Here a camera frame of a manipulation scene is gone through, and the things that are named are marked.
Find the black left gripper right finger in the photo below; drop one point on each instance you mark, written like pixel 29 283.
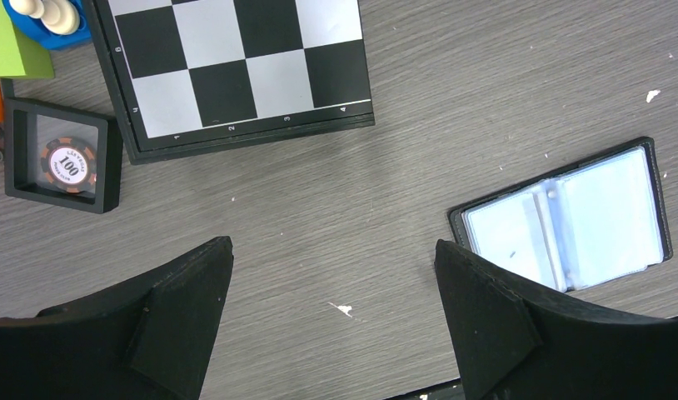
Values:
pixel 517 339

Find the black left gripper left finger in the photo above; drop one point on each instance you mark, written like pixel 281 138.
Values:
pixel 148 337

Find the black leather card holder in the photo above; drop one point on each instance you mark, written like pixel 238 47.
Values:
pixel 592 221

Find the black and silver chessboard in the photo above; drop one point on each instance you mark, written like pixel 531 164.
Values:
pixel 193 77

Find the lime green block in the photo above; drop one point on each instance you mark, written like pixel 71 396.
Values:
pixel 20 56

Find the blue toy brick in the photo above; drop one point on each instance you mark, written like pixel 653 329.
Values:
pixel 36 31

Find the white chess pawn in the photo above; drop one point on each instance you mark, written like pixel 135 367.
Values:
pixel 58 16

